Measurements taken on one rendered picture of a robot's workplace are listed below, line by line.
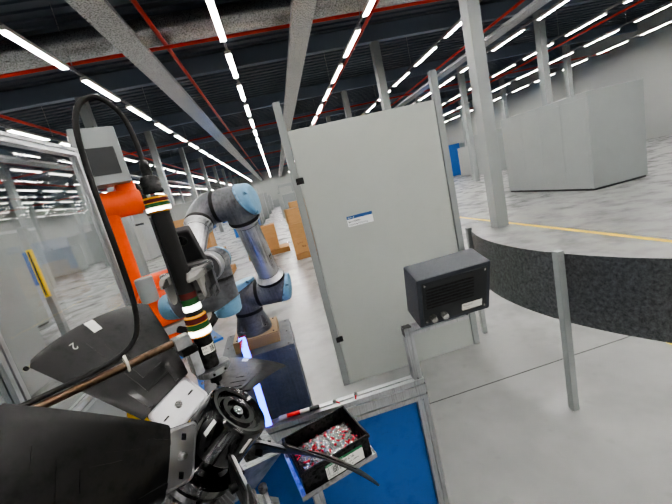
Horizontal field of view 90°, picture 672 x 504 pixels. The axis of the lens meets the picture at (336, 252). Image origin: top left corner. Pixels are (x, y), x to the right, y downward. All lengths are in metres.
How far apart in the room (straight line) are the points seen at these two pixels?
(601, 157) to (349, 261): 8.38
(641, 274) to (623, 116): 8.80
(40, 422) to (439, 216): 2.57
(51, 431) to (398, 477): 1.20
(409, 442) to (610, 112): 9.66
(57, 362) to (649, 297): 2.13
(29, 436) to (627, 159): 10.78
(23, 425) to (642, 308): 2.13
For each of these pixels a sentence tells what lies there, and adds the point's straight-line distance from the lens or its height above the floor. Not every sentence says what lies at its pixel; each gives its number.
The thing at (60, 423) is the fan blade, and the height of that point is 1.38.
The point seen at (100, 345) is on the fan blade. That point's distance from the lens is 0.82.
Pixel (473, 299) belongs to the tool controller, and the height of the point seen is 1.10.
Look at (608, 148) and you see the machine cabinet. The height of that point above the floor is 0.89.
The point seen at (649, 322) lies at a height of 0.64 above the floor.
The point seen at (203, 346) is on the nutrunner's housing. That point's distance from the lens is 0.75.
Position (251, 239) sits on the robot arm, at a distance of 1.28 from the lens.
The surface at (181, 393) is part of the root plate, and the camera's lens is 0.76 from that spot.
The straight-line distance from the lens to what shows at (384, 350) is 2.89.
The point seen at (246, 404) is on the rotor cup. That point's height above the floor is 1.21.
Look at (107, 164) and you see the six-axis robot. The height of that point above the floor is 2.36.
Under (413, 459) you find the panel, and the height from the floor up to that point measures 0.54.
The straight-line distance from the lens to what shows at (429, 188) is 2.73.
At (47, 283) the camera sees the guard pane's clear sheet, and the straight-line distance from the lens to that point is 1.72.
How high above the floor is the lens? 1.58
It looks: 11 degrees down
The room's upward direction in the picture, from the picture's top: 13 degrees counter-clockwise
